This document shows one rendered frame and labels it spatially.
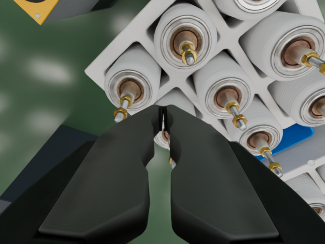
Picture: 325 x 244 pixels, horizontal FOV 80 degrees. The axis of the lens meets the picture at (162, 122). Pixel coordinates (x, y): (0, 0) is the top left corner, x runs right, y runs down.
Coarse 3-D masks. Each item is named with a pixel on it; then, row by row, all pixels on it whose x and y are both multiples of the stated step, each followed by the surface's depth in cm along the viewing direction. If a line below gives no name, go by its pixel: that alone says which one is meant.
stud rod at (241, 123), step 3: (231, 108) 30; (234, 108) 30; (231, 111) 30; (234, 111) 29; (237, 111) 29; (234, 114) 29; (237, 114) 28; (240, 120) 27; (237, 123) 27; (240, 123) 26; (243, 123) 26; (240, 126) 26; (243, 126) 26; (246, 126) 26; (240, 129) 26; (243, 129) 26
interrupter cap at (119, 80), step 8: (120, 72) 31; (128, 72) 31; (136, 72) 31; (112, 80) 32; (120, 80) 32; (128, 80) 32; (136, 80) 32; (144, 80) 32; (112, 88) 33; (120, 88) 33; (136, 88) 33; (144, 88) 33; (112, 96) 34; (136, 96) 34; (144, 96) 34; (136, 104) 35; (144, 104) 35
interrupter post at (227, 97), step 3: (225, 93) 33; (228, 93) 33; (231, 93) 33; (222, 96) 33; (225, 96) 32; (228, 96) 32; (231, 96) 32; (234, 96) 32; (222, 99) 33; (225, 99) 32; (228, 99) 31; (231, 99) 31; (234, 99) 31; (222, 102) 32; (225, 102) 31; (228, 102) 31; (237, 102) 31; (225, 105) 31; (225, 108) 31
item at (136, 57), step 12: (132, 48) 39; (144, 48) 40; (120, 60) 33; (132, 60) 33; (144, 60) 34; (108, 72) 32; (144, 72) 32; (156, 72) 35; (156, 84) 33; (108, 96) 34; (156, 96) 34; (144, 108) 35
